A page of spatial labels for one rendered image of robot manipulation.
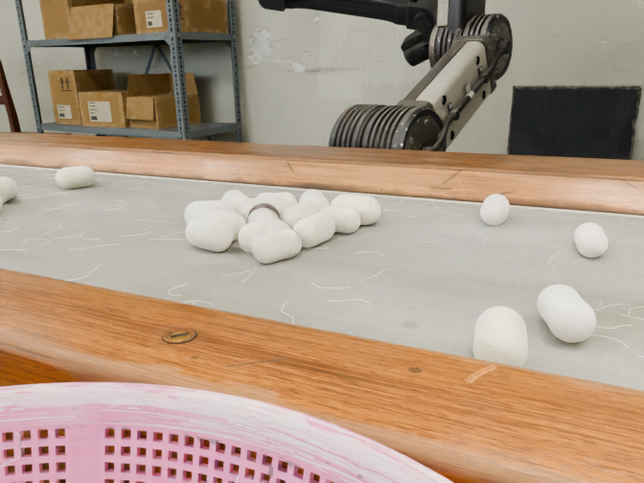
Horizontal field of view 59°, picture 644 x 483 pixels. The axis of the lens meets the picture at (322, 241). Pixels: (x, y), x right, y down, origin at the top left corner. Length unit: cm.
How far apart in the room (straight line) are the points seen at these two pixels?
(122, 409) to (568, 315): 17
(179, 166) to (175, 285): 32
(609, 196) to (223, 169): 36
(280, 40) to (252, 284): 261
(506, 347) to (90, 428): 14
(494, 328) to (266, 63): 276
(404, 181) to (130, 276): 27
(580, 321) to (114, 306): 19
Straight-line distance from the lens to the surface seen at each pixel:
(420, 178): 51
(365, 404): 16
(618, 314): 30
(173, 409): 17
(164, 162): 65
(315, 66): 278
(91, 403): 18
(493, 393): 17
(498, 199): 42
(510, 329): 22
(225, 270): 34
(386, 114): 80
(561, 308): 26
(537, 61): 242
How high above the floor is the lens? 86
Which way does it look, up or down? 18 degrees down
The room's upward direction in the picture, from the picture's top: 1 degrees counter-clockwise
